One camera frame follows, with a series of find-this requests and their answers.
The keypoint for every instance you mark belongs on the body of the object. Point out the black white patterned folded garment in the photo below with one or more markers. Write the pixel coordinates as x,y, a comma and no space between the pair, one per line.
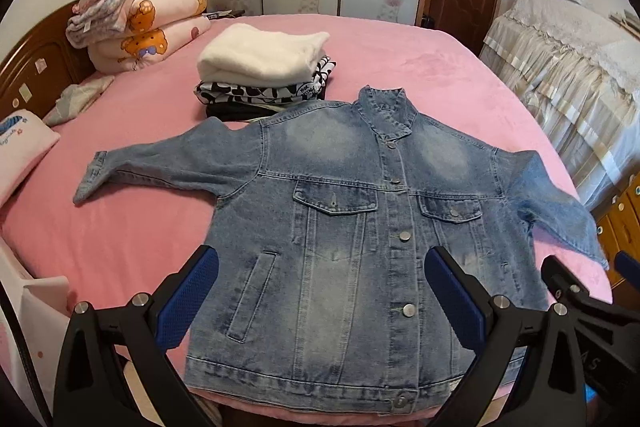
209,92

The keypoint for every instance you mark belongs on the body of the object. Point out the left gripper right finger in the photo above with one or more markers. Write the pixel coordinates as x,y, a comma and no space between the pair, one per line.
550,387

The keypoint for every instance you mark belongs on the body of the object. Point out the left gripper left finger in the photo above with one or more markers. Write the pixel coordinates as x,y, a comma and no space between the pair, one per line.
90,386

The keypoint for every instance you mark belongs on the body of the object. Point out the wooden headboard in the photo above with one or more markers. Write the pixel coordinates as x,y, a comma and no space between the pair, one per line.
41,65

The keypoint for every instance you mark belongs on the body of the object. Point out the white fluffy folded sweater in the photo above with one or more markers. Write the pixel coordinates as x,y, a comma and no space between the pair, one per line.
247,56

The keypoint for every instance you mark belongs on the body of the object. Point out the lace covered furniture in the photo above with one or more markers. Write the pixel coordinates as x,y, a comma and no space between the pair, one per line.
577,73

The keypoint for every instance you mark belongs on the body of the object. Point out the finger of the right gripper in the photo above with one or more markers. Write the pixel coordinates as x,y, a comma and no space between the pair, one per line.
607,334
627,266

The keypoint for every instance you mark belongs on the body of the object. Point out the blue denim jacket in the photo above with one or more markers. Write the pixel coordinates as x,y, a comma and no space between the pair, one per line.
324,215

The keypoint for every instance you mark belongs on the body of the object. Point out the small grey cloth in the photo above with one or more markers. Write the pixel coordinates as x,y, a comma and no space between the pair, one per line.
76,99

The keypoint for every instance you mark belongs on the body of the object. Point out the white pink pillow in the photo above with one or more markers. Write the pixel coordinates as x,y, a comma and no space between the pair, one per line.
25,140

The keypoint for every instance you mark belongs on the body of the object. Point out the wooden drawer cabinet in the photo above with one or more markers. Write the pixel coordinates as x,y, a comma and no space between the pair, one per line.
618,229

